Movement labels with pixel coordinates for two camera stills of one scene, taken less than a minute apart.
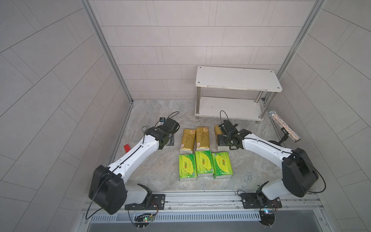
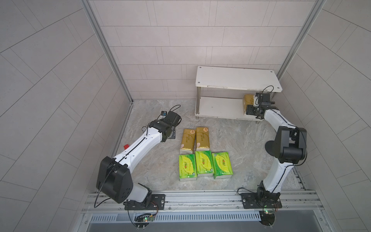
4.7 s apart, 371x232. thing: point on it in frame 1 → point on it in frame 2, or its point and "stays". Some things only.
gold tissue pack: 188,143 stays
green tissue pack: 222,166 stays
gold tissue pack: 202,138 stays
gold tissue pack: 218,131 → 248,99
